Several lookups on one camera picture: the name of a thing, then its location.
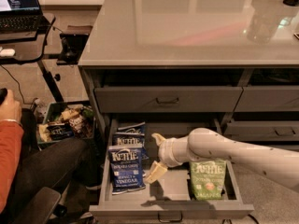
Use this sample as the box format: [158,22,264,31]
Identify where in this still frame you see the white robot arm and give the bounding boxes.
[145,128,299,192]

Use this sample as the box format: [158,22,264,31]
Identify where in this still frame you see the black laptop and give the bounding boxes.
[0,0,43,34]

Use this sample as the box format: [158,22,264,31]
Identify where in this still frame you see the orange sleeved forearm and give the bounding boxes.
[0,119,23,213]

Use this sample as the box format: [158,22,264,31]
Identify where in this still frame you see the grey right side drawers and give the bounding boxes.
[222,86,299,149]

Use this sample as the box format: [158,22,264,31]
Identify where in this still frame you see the grey top drawer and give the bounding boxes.
[94,86,242,113]

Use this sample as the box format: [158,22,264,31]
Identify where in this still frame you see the open grey middle drawer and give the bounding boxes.
[90,118,254,224]

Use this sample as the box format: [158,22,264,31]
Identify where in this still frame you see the middle blue Kettle chip bag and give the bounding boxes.
[112,133,149,160]

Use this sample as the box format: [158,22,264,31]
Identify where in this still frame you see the grey counter cabinet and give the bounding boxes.
[79,0,299,140]

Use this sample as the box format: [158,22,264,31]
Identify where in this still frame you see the person's dark trouser leg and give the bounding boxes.
[0,138,102,224]

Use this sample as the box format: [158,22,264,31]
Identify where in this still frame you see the green bin of snacks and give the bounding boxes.
[37,101,95,148]

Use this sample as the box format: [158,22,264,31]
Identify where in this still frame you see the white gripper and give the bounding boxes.
[145,133,184,184]

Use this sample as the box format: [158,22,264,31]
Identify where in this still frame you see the black laptop stand desk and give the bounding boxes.
[0,13,93,102]

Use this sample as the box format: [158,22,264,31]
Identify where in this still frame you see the black chair armrest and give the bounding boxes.
[12,187,62,224]

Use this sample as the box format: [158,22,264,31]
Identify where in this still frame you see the rear blue Kettle chip bag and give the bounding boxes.
[117,122,146,134]

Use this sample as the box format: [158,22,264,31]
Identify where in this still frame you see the front green Kettle chip bag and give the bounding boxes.
[190,160,226,201]

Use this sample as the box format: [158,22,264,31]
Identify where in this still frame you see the blue kettle chip bag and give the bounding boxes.
[117,122,146,134]
[112,133,149,160]
[108,145,145,195]

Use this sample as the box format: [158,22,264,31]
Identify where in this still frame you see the front blue Kettle chip bag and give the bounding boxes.
[108,145,145,195]

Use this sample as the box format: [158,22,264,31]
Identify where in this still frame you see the person's hand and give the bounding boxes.
[0,90,21,126]

